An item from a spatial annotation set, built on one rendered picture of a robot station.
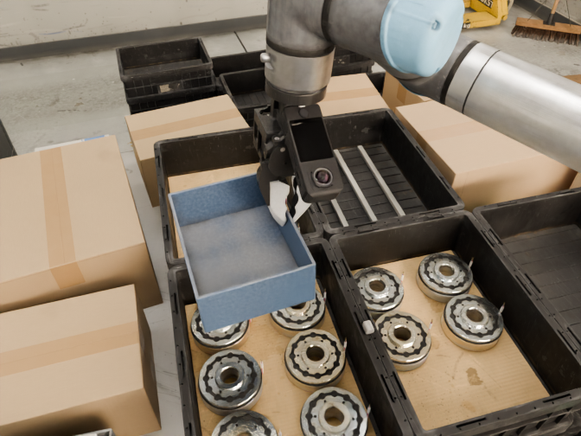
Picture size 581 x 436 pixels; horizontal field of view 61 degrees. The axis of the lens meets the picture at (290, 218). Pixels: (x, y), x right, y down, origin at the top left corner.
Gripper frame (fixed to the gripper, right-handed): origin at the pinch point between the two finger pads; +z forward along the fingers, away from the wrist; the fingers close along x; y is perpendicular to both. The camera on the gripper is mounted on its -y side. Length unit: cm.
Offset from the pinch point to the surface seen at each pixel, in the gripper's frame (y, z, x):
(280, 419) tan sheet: -13.6, 29.9, 3.0
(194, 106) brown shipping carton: 79, 26, 2
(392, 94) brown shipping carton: 78, 27, -61
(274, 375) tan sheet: -6.1, 29.7, 1.9
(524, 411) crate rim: -26.8, 17.2, -27.8
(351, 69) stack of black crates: 160, 60, -86
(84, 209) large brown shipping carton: 38, 25, 31
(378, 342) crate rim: -10.7, 18.5, -12.9
